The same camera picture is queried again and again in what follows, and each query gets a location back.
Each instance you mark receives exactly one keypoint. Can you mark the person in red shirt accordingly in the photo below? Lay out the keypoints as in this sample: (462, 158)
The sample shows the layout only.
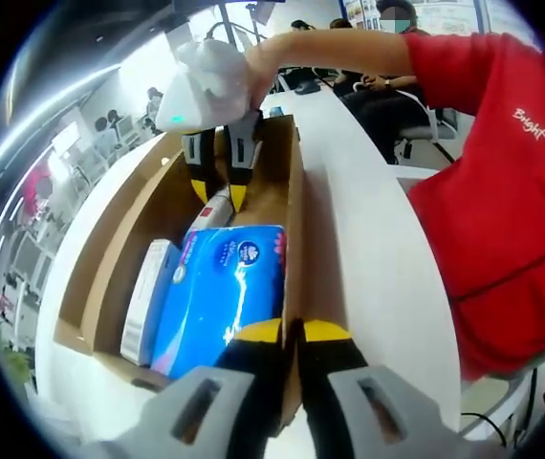
(507, 191)

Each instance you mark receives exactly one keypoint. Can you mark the red wall screen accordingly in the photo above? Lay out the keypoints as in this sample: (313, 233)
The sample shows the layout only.
(28, 192)

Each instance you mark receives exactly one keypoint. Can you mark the blue-framed wall poster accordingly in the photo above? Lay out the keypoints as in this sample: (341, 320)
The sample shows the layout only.
(449, 14)

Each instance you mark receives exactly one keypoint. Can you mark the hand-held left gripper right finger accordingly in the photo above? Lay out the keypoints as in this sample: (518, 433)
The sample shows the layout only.
(349, 411)

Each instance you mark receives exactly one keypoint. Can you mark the green potted plant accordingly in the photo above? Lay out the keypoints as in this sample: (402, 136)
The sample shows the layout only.
(14, 363)

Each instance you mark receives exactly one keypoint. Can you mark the cardboard shoe box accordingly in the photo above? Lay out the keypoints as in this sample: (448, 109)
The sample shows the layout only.
(110, 248)

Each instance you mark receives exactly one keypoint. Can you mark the white slim box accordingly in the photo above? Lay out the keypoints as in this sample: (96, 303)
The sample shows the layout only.
(146, 296)

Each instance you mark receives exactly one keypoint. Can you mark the white office chair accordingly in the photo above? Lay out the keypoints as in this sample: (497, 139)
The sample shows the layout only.
(420, 136)

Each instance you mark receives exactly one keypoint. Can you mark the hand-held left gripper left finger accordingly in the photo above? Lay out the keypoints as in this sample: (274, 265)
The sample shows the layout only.
(196, 411)

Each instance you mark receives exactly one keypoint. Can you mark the person's right hand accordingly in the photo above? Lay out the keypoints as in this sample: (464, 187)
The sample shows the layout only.
(262, 79)

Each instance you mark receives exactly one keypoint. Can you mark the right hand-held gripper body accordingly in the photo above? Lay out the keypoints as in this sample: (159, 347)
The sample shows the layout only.
(205, 95)

